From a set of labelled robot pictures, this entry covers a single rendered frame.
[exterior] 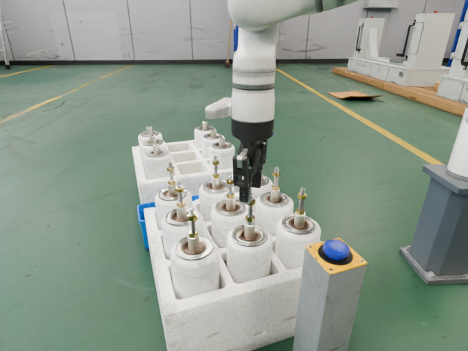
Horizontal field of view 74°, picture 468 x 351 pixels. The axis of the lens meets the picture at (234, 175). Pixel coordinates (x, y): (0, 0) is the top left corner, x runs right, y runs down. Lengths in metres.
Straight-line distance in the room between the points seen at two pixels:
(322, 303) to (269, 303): 0.17
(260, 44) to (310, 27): 6.73
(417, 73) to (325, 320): 3.64
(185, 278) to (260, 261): 0.15
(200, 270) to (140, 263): 0.43
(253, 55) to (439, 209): 0.67
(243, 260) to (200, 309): 0.12
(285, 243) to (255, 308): 0.15
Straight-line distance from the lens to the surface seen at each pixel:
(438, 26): 4.08
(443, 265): 1.05
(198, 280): 0.62
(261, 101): 0.51
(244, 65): 0.50
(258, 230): 0.67
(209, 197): 0.81
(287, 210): 0.77
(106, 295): 0.95
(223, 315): 0.66
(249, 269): 0.65
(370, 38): 5.23
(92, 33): 7.35
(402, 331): 0.90
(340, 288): 0.53
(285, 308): 0.73
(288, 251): 0.69
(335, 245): 0.53
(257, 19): 0.48
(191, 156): 1.32
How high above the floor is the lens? 0.64
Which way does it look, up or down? 25 degrees down
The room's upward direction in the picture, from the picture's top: straight up
